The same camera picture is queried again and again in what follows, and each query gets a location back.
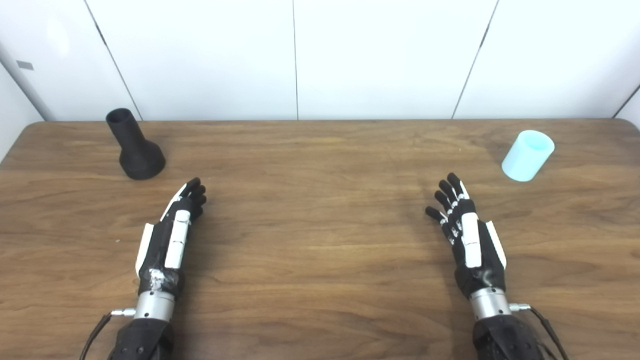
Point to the small grey wall label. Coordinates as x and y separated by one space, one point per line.
25 65

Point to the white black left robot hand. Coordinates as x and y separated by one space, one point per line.
167 250

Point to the light blue cylinder cup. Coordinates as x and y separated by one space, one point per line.
525 157

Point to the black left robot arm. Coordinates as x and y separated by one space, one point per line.
145 340

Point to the black funnel-shaped nozzle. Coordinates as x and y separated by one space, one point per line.
140 157

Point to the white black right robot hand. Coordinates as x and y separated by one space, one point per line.
472 250

